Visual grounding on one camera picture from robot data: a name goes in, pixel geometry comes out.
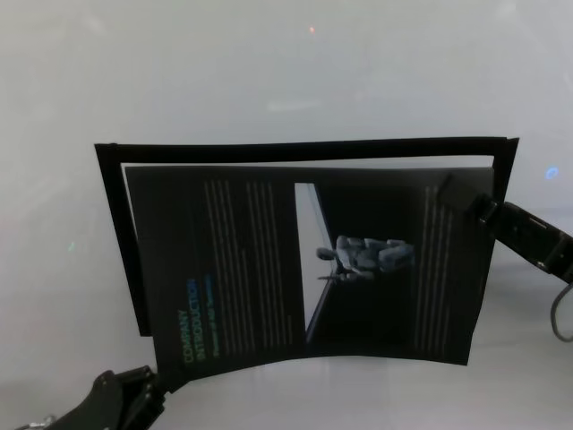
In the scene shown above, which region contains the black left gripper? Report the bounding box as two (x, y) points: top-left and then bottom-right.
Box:
(24, 365), (193, 430)

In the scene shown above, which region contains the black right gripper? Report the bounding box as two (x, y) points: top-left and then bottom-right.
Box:
(436, 173), (573, 285)

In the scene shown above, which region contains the black company introduction poster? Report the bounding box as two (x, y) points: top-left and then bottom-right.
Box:
(122, 164), (495, 382)

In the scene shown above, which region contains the grey left gripper cable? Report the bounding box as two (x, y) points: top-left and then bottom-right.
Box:
(13, 414), (57, 430)

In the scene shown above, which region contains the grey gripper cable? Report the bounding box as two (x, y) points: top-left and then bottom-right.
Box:
(13, 414), (57, 430)
(551, 281), (573, 344)

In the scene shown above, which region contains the grey right gripper cable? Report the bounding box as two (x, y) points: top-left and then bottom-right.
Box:
(551, 281), (573, 344)

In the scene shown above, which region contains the black tape frame outline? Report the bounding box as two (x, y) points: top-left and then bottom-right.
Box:
(93, 135), (521, 339)

